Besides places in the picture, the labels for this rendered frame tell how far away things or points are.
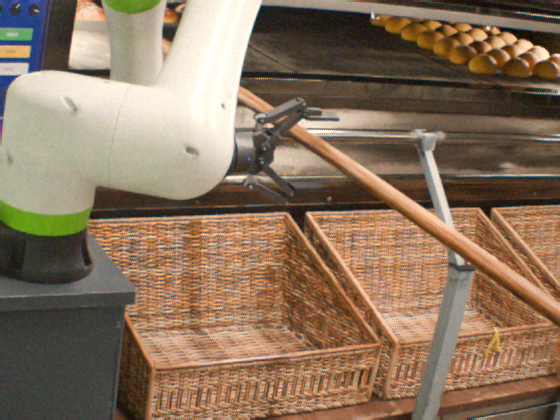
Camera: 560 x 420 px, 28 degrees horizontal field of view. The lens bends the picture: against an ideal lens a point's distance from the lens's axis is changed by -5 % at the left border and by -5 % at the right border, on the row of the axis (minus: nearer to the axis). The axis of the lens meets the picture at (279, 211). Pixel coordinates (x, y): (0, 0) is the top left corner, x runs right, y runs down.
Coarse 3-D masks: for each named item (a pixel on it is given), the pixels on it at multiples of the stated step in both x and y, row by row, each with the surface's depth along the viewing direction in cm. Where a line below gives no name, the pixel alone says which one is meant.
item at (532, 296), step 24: (168, 48) 276; (240, 96) 245; (312, 144) 220; (336, 168) 214; (360, 168) 208; (384, 192) 200; (408, 216) 194; (432, 216) 190; (456, 240) 183; (480, 264) 177; (504, 288) 173; (528, 288) 168; (552, 312) 163
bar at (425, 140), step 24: (432, 144) 252; (456, 144) 257; (480, 144) 261; (504, 144) 264; (528, 144) 268; (552, 144) 272; (432, 168) 251; (432, 192) 250; (456, 264) 243; (456, 288) 242; (456, 312) 244; (432, 336) 249; (456, 336) 247; (432, 360) 249; (432, 384) 249; (432, 408) 253
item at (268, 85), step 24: (72, 72) 250; (96, 72) 253; (264, 72) 277; (336, 96) 283; (360, 96) 286; (384, 96) 289; (408, 96) 293; (432, 96) 297; (456, 96) 300; (480, 96) 304; (504, 96) 309; (528, 96) 313; (552, 96) 317
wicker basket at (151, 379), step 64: (128, 256) 266; (192, 256) 274; (320, 256) 274; (128, 320) 235; (192, 320) 276; (256, 320) 285; (320, 320) 273; (128, 384) 237; (192, 384) 231; (256, 384) 240; (320, 384) 249
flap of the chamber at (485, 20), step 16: (176, 0) 237; (272, 0) 247; (288, 0) 249; (304, 0) 251; (320, 0) 253; (336, 0) 255; (416, 16) 266; (432, 16) 269; (448, 16) 271; (464, 16) 273; (480, 16) 276
